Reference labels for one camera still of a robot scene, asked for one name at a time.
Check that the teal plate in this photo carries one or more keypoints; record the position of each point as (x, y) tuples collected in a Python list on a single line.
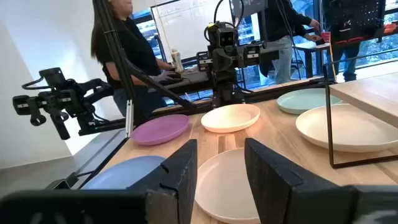
[(301, 101)]

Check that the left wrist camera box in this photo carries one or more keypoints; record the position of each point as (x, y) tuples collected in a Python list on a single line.
[(225, 35)]

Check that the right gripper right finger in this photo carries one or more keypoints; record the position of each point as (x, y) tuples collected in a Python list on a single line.
[(280, 193)]

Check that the purple plate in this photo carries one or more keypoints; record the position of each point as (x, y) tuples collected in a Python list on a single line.
[(160, 129)]

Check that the cream white plate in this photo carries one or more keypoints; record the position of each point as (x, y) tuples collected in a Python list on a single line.
[(351, 130)]

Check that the whiteboard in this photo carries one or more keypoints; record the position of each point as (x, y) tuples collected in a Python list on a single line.
[(186, 31)]

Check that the red cup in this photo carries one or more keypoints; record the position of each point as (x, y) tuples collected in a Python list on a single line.
[(326, 36)]

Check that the person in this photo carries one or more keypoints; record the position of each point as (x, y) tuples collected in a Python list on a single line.
[(280, 18), (133, 43), (349, 65)]

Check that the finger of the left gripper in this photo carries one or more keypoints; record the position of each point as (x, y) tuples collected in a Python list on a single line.
[(205, 61), (252, 55)]

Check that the white bottle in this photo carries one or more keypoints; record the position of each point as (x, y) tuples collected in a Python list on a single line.
[(177, 62)]

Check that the black pegboard cart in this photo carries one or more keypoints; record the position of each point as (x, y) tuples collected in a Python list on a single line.
[(354, 18)]

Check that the grey desk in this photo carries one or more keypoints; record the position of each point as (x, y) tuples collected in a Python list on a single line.
[(199, 79)]

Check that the blue plate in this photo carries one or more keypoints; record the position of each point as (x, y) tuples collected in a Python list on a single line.
[(124, 174)]

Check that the light grey plate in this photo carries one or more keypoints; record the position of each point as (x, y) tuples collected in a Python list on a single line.
[(224, 186)]

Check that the pale peach plate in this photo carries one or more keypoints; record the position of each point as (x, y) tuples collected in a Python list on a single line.
[(230, 118)]

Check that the black-legged side table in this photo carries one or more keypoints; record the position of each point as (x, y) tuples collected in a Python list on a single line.
[(311, 46)]

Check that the wooden shelf with black legs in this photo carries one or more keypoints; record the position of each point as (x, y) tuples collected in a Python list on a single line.
[(373, 93)]

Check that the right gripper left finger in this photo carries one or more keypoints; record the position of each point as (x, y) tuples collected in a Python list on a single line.
[(168, 193)]

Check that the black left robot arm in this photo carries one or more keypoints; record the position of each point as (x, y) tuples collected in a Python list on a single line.
[(225, 93)]

